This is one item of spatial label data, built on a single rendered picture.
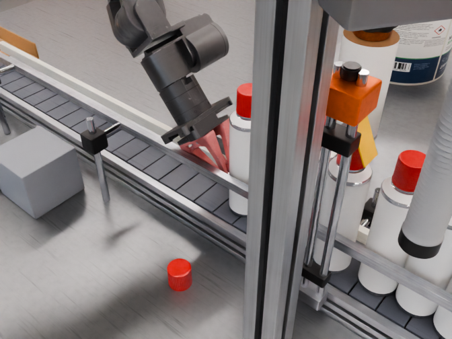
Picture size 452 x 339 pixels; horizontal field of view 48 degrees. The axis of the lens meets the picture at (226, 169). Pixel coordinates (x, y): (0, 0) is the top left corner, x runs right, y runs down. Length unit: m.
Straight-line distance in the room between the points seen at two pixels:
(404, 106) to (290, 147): 0.66
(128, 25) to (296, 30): 0.39
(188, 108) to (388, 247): 0.32
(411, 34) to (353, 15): 0.76
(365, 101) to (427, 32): 0.64
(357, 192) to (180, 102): 0.27
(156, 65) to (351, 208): 0.32
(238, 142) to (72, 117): 0.43
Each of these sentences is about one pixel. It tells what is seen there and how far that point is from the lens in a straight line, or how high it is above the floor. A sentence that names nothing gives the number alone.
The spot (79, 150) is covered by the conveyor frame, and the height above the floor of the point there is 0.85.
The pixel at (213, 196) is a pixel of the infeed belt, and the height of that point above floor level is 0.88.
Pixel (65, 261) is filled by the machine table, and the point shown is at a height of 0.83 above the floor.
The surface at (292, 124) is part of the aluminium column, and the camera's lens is 0.39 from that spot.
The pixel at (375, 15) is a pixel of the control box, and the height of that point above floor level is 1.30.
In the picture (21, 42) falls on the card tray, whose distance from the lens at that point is 1.39.
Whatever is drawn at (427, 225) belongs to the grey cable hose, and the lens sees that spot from 0.45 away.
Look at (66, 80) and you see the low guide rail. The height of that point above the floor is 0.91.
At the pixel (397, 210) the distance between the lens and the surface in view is 0.58.
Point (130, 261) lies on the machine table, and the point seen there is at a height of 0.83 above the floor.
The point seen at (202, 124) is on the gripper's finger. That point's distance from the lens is 0.70.
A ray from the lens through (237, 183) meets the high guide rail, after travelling 0.68.
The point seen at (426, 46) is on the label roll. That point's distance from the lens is 1.09.
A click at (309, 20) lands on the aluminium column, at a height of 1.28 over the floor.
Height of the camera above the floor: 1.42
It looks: 40 degrees down
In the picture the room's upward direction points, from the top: straight up
